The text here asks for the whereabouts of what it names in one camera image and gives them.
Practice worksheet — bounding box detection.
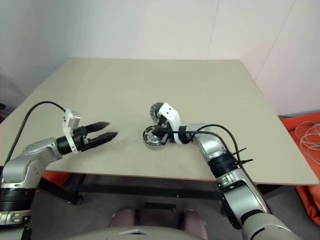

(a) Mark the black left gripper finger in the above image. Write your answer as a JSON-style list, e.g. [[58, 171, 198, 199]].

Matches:
[[90, 131, 119, 148], [86, 121, 111, 133]]

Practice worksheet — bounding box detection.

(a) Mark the black rectangular floor plate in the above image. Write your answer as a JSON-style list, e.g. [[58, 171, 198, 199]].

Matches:
[[144, 201, 177, 211]]

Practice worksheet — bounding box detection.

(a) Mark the grey robot torso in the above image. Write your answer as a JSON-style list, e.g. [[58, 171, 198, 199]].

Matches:
[[63, 226, 193, 240]]

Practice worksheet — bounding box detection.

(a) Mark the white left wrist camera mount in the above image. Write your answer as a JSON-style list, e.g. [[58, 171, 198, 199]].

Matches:
[[61, 108, 82, 152]]

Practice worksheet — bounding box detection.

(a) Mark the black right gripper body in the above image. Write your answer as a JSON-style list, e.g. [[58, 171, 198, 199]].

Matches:
[[159, 118, 173, 146]]

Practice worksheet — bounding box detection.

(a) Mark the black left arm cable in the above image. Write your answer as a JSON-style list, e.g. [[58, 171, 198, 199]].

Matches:
[[4, 101, 67, 163]]

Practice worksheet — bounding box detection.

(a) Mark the dark maroon rounded shape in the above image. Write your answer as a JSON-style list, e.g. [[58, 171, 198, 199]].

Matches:
[[109, 206, 138, 228], [178, 209, 209, 240]]

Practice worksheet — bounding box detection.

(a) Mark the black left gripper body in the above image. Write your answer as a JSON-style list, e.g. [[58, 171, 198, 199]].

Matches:
[[74, 126, 93, 152]]

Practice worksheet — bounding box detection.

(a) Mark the black right arm cable loop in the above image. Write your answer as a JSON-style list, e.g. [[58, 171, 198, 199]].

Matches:
[[191, 124, 241, 166]]

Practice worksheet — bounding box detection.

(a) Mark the black table frame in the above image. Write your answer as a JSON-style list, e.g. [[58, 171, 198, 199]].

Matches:
[[37, 173, 276, 216]]

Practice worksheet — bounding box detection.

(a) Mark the motor housing with copper windings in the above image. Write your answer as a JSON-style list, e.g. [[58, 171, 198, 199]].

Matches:
[[141, 124, 167, 150]]

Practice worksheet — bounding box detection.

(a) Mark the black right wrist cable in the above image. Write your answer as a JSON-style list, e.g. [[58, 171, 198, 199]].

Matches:
[[152, 127, 245, 168]]

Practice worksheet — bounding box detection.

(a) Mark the white coiled cable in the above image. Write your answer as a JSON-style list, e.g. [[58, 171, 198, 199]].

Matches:
[[294, 120, 320, 158]]

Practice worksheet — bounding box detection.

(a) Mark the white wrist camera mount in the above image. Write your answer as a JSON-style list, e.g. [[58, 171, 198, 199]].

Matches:
[[159, 102, 185, 145], [61, 108, 82, 152]]

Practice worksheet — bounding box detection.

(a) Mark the round grey motor lid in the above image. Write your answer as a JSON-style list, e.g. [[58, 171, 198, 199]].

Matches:
[[149, 101, 166, 125]]

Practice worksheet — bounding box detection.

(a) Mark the black zip tie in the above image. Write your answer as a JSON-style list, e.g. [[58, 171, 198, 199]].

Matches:
[[231, 147, 254, 166]]

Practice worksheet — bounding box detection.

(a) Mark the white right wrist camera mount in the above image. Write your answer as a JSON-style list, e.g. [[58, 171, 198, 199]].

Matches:
[[159, 102, 185, 145]]

